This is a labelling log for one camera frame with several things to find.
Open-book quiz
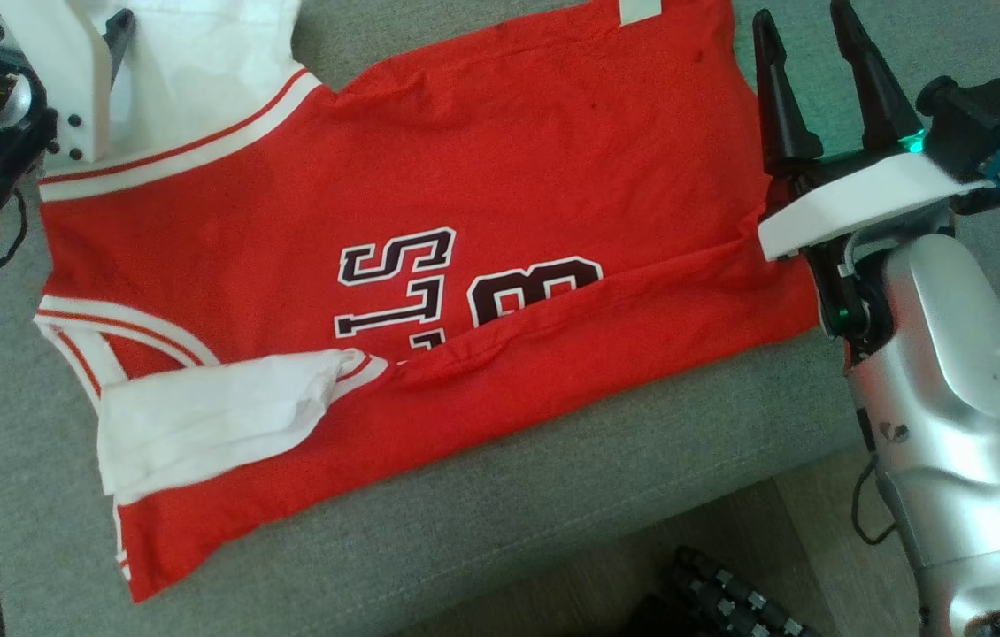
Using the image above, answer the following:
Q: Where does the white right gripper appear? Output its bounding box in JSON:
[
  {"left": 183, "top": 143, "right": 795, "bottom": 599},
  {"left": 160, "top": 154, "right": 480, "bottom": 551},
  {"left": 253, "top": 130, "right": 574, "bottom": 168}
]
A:
[{"left": 752, "top": 0, "right": 993, "bottom": 263}]

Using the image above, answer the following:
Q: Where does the red basketball jersey white trim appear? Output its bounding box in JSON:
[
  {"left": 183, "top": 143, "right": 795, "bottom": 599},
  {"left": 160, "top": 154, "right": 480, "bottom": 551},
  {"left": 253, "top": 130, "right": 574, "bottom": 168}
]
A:
[{"left": 33, "top": 0, "right": 822, "bottom": 604}]

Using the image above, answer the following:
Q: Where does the grey fabric sofa seat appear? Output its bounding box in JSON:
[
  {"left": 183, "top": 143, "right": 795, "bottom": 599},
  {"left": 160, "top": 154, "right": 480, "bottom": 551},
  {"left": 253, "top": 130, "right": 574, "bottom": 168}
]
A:
[{"left": 0, "top": 0, "right": 1000, "bottom": 637}]

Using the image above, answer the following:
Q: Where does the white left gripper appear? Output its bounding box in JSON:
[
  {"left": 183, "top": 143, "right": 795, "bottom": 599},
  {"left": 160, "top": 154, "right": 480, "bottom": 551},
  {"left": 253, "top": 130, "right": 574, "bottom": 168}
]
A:
[{"left": 0, "top": 0, "right": 136, "bottom": 165}]

